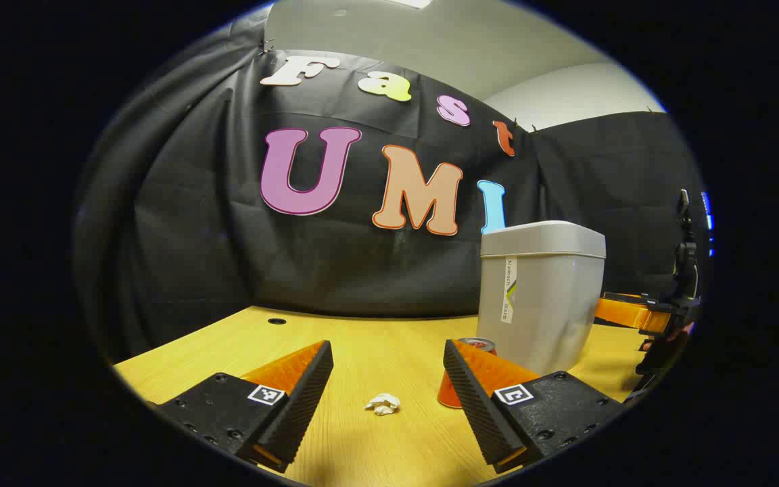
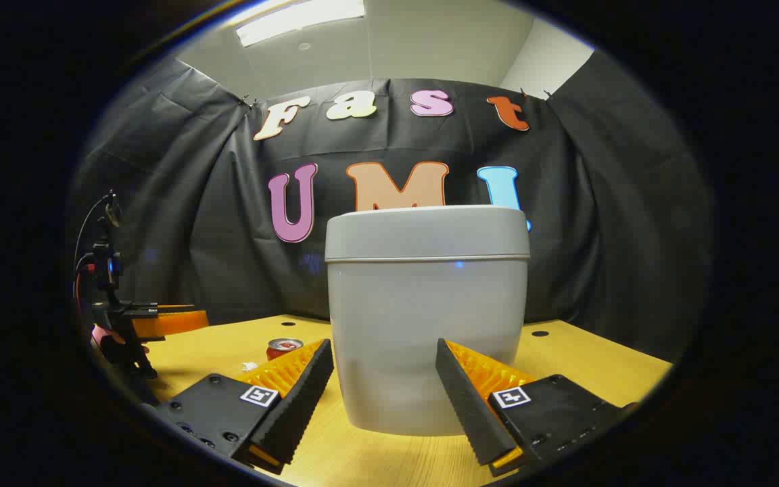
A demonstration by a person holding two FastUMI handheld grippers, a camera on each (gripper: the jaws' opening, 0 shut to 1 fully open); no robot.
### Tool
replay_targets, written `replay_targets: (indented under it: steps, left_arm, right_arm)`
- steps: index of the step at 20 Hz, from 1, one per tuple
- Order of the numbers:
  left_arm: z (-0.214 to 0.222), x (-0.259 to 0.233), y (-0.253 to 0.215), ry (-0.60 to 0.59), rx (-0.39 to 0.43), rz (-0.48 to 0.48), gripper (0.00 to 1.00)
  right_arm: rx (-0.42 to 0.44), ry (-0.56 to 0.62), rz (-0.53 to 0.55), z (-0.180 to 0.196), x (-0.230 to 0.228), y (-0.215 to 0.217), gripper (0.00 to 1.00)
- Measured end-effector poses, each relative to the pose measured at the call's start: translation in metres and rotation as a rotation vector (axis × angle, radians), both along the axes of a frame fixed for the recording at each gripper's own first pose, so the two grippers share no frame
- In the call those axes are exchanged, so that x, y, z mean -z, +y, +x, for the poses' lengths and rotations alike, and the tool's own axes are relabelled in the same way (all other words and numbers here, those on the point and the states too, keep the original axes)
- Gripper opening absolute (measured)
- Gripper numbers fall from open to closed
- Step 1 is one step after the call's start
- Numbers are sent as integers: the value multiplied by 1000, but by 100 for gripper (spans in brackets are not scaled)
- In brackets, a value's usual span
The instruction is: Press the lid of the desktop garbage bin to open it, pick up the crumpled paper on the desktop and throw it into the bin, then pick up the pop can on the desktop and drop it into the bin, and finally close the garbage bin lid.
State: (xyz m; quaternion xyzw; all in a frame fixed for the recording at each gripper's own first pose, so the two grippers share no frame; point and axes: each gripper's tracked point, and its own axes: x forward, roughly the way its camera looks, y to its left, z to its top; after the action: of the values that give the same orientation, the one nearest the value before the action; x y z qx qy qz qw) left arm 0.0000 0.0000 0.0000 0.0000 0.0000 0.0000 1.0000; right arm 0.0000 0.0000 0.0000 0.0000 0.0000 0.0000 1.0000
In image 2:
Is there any red pop can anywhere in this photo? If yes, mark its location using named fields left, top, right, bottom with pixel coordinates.
left=266, top=338, right=304, bottom=361

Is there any grey desktop garbage bin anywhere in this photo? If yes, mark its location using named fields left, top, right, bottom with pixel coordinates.
left=324, top=205, right=532, bottom=437

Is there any black backdrop cloth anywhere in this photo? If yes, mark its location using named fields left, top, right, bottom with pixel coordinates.
left=68, top=51, right=711, bottom=366

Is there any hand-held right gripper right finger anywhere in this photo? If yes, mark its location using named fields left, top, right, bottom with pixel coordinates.
left=435, top=338, right=640, bottom=478

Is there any wooden desktop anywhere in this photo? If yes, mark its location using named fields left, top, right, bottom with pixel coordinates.
left=95, top=313, right=674, bottom=487

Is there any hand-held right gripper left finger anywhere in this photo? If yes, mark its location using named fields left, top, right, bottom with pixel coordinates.
left=153, top=338, right=335, bottom=475

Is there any red cable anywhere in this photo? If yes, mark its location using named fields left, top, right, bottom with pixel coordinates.
left=76, top=262, right=96, bottom=322

